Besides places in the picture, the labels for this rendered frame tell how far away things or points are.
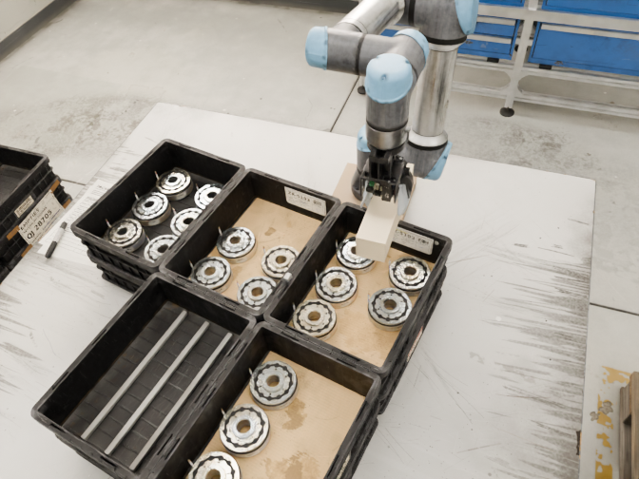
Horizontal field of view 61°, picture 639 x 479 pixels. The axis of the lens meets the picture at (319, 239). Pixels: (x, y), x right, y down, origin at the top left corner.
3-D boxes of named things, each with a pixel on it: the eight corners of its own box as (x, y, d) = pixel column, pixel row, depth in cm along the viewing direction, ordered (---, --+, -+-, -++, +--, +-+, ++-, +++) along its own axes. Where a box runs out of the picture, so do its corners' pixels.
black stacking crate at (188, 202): (175, 166, 172) (165, 139, 163) (254, 196, 161) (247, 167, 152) (86, 256, 150) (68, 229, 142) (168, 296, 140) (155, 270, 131)
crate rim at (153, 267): (166, 143, 164) (164, 136, 163) (249, 172, 154) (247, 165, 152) (70, 234, 143) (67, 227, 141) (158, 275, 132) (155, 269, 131)
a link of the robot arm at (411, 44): (374, 19, 101) (355, 51, 94) (435, 28, 98) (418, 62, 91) (373, 57, 107) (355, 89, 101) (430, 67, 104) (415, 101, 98)
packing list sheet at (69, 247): (93, 179, 187) (92, 178, 187) (151, 192, 181) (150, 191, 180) (31, 251, 168) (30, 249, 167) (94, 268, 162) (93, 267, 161)
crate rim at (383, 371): (343, 205, 143) (343, 200, 141) (454, 244, 132) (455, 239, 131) (261, 324, 122) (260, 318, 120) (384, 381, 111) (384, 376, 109)
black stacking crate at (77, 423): (168, 297, 140) (156, 272, 131) (265, 345, 129) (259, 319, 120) (53, 434, 118) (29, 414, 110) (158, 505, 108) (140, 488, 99)
